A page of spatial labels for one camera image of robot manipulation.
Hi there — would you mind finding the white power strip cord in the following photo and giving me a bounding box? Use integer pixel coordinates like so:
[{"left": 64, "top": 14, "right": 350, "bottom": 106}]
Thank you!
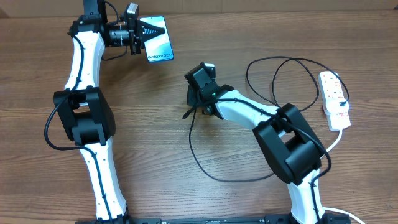
[{"left": 320, "top": 129, "right": 366, "bottom": 224}]

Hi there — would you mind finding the white charger plug adapter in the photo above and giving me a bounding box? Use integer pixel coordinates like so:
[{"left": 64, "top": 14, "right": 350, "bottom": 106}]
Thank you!
[{"left": 323, "top": 98, "right": 349, "bottom": 115}]

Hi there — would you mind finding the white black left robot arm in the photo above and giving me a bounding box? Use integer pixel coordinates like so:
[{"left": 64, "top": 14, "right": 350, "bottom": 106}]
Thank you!
[{"left": 44, "top": 1, "right": 174, "bottom": 223}]

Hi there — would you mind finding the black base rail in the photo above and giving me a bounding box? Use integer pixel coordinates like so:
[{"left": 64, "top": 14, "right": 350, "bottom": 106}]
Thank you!
[{"left": 74, "top": 214, "right": 352, "bottom": 224}]

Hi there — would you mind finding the Samsung Galaxy S24 smartphone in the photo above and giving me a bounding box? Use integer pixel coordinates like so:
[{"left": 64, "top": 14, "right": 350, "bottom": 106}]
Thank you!
[{"left": 139, "top": 16, "right": 174, "bottom": 62}]

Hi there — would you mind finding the white power strip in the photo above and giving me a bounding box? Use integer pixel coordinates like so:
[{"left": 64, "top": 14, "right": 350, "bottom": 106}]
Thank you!
[{"left": 318, "top": 71, "right": 351, "bottom": 131}]

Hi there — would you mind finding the black USB charging cable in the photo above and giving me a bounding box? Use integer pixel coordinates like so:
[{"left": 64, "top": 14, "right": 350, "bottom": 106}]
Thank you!
[{"left": 182, "top": 55, "right": 350, "bottom": 184}]

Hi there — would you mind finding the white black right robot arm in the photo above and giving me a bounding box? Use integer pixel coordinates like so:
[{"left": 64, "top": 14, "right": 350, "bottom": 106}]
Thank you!
[{"left": 185, "top": 63, "right": 334, "bottom": 223}]

